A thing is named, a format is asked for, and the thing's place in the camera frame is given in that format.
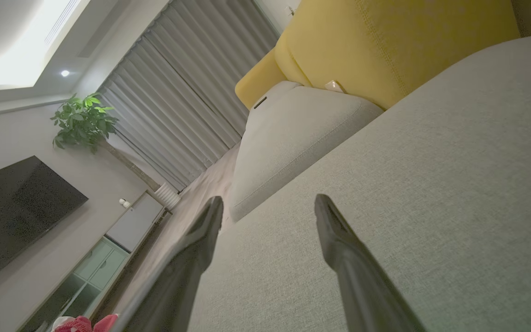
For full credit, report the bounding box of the grey sofa end cushion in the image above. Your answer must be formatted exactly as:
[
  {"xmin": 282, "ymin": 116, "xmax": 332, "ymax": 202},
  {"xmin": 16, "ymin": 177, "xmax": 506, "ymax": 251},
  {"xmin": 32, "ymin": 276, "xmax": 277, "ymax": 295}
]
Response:
[{"xmin": 230, "ymin": 81, "xmax": 384, "ymax": 223}]

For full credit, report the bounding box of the white ceiling air vent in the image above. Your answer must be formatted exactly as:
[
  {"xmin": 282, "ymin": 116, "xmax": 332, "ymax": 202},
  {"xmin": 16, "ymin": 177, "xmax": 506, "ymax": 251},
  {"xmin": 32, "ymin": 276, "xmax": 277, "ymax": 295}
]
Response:
[{"xmin": 44, "ymin": 0, "xmax": 82, "ymax": 47}]

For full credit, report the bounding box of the white ribbed plant pot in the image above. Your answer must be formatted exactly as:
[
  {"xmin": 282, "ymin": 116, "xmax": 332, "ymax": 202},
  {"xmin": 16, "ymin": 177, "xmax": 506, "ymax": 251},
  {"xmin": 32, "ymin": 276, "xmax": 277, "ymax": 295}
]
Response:
[{"xmin": 154, "ymin": 183, "xmax": 182, "ymax": 210}]

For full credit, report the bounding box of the grey pleated curtain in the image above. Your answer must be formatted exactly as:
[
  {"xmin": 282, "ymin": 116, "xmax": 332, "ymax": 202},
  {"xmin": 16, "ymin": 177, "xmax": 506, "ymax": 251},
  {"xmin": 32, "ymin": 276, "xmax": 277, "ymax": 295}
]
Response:
[{"xmin": 97, "ymin": 0, "xmax": 281, "ymax": 192}]

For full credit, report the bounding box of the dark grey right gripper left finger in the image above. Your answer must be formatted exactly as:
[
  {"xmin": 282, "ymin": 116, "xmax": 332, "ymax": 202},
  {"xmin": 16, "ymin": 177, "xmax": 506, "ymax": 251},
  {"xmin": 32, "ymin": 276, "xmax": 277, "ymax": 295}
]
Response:
[{"xmin": 111, "ymin": 196, "xmax": 224, "ymax": 332}]

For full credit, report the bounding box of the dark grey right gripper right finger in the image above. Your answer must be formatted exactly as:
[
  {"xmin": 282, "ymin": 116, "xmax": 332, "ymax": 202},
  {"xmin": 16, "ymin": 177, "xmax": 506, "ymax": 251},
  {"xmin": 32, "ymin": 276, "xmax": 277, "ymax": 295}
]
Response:
[{"xmin": 314, "ymin": 194, "xmax": 427, "ymax": 332}]

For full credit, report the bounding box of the large yellow sofa backrest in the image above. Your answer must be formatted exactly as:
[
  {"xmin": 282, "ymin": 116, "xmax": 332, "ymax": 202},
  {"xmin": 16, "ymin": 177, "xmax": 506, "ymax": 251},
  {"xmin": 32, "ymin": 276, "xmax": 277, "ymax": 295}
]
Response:
[{"xmin": 275, "ymin": 0, "xmax": 521, "ymax": 110}]

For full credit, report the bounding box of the green leafy potted tree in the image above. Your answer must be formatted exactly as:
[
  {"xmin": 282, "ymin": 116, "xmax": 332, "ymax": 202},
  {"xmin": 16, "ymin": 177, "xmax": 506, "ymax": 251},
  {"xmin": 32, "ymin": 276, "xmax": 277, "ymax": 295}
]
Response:
[{"xmin": 50, "ymin": 93, "xmax": 161, "ymax": 192}]

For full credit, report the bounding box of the small yellow sofa armrest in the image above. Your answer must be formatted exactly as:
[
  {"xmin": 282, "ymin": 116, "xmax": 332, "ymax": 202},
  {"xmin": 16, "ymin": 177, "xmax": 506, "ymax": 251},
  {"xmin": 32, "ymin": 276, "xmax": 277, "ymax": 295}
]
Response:
[{"xmin": 235, "ymin": 48, "xmax": 289, "ymax": 110}]

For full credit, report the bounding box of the red white cloth bundle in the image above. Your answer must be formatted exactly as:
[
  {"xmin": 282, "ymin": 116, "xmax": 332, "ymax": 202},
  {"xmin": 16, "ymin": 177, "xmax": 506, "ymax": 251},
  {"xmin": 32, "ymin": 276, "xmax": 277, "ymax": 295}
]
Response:
[{"xmin": 53, "ymin": 314, "xmax": 119, "ymax": 332}]

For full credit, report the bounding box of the black wall television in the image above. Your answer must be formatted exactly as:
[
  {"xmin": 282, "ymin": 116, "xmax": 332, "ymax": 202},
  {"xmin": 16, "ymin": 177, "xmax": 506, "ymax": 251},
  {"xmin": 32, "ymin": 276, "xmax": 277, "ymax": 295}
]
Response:
[{"xmin": 0, "ymin": 155, "xmax": 89, "ymax": 282}]

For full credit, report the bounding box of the white glass-door TV cabinet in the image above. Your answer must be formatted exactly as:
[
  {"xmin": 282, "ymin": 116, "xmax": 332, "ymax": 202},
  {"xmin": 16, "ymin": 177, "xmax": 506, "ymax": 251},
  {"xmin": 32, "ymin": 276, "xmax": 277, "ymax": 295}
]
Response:
[{"xmin": 17, "ymin": 190, "xmax": 165, "ymax": 332}]

